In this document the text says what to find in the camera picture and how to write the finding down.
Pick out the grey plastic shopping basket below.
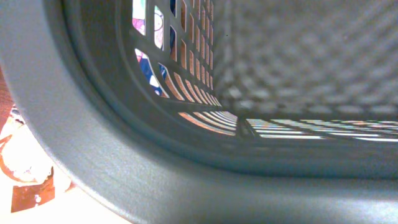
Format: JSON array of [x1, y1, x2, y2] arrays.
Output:
[[1, 0, 397, 223]]

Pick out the multicolour tissue multipack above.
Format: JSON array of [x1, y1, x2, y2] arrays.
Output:
[[131, 0, 177, 99]]

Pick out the brown cookie snack bag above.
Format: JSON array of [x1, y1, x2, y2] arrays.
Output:
[[1, 106, 127, 224]]

